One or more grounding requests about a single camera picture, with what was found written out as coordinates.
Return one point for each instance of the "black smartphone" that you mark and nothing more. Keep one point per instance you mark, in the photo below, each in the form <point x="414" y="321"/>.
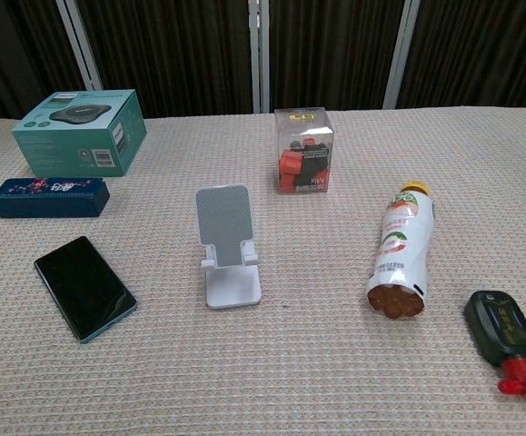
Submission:
<point x="83" y="288"/>

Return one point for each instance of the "white phone stand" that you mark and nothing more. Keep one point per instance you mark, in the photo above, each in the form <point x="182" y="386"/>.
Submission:
<point x="224" y="222"/>

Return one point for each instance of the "clear plastic cube box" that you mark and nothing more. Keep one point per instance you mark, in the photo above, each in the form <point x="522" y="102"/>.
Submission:
<point x="305" y="154"/>

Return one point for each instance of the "white labelled drink bottle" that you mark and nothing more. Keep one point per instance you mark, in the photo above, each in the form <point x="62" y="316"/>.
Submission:
<point x="401" y="245"/>

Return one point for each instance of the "beige woven tablecloth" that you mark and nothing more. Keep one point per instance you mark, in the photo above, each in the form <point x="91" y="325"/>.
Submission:
<point x="290" y="363"/>

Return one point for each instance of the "black folding screen panel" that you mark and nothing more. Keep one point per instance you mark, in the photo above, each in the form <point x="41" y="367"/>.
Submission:
<point x="485" y="50"/>
<point x="17" y="54"/>
<point x="330" y="54"/>
<point x="167" y="54"/>

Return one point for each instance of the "teal speaker product box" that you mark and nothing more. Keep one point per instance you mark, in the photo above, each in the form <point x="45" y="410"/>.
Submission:
<point x="62" y="150"/>

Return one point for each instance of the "navy floral rectangular box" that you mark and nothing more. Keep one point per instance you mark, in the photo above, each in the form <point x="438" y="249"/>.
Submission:
<point x="49" y="202"/>

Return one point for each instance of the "small black red device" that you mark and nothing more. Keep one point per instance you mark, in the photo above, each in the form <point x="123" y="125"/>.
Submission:
<point x="499" y="327"/>

